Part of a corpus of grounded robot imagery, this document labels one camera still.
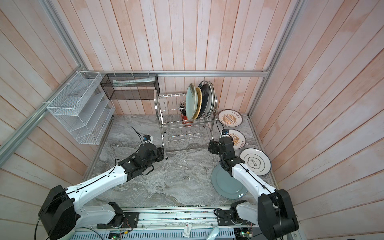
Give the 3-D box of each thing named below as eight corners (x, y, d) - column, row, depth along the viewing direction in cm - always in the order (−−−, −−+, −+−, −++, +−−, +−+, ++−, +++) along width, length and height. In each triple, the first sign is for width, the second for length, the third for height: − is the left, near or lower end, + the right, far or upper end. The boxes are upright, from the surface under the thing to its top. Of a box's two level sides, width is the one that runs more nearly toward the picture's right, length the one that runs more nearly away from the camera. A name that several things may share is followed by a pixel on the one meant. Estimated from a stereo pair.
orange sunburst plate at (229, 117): (219, 126, 116) (220, 124, 114) (217, 111, 127) (217, 109, 125) (243, 126, 116) (244, 124, 114) (238, 111, 127) (239, 109, 125)
